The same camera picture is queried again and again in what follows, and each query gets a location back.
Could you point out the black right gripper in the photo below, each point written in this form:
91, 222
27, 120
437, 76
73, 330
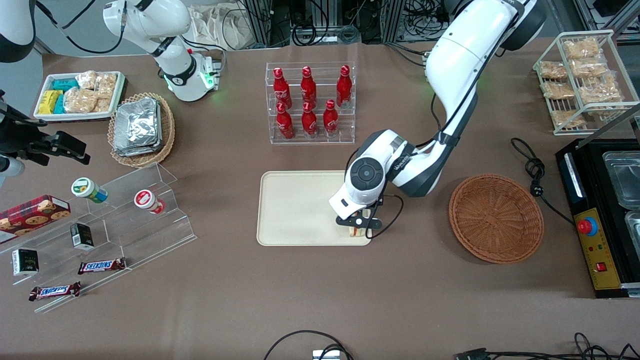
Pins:
17, 136

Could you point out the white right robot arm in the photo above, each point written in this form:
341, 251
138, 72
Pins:
150, 20

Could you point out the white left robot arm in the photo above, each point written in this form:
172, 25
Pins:
465, 50

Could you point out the white rectangular snack tray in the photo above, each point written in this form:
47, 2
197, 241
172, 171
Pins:
42, 116

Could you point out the beige plastic tray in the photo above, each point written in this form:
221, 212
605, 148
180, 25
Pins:
295, 207

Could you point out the oval brown wicker basket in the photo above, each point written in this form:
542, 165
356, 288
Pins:
167, 135

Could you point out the round brown wicker basket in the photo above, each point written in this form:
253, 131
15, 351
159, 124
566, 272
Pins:
495, 220

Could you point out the green lid yogurt cup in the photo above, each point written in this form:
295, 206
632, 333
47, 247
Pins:
87, 189

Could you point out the teal snack pack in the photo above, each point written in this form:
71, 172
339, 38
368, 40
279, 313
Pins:
59, 104
65, 84

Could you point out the clear bag of crackers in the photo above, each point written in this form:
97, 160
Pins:
80, 100
86, 79
102, 105
106, 85

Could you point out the yellow snack pack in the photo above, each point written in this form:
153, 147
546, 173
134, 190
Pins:
49, 101

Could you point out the stack of silver foil packs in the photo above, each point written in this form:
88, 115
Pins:
137, 125

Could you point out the red plaid cookie box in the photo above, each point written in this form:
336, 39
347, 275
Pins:
30, 215

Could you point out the small black drink carton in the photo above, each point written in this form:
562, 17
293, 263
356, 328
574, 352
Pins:
81, 236

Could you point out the red lid yogurt cup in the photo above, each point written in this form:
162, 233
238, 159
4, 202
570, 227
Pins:
147, 201

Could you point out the clear acrylic step shelf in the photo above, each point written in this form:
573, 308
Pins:
130, 230

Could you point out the clear acrylic bottle rack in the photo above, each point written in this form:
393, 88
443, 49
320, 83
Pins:
310, 140

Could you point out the red cola bottle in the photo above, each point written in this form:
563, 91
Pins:
330, 120
309, 124
282, 90
285, 125
344, 87
308, 87

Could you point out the brown snickers bar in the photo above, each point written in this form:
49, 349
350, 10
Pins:
101, 265
55, 290

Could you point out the small black white carton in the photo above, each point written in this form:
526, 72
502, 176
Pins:
25, 261

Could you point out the small grey device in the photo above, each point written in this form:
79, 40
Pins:
326, 355

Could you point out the beige cloth bag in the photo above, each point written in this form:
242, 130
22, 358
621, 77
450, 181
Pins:
220, 27

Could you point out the red emergency stop button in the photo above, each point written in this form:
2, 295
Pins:
588, 226

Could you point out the clear bag of pastry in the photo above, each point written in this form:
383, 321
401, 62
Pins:
567, 119
600, 91
581, 48
587, 67
552, 70
558, 90

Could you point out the black machine with yellow panel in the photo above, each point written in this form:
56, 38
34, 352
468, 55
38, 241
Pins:
605, 260

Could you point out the large steel food pan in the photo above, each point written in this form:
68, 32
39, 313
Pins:
625, 180

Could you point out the small steel food pan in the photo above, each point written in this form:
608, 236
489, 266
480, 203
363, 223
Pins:
634, 227

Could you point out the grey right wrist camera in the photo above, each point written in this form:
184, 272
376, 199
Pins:
11, 166

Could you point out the red rocker switch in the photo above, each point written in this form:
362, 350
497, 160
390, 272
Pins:
601, 266

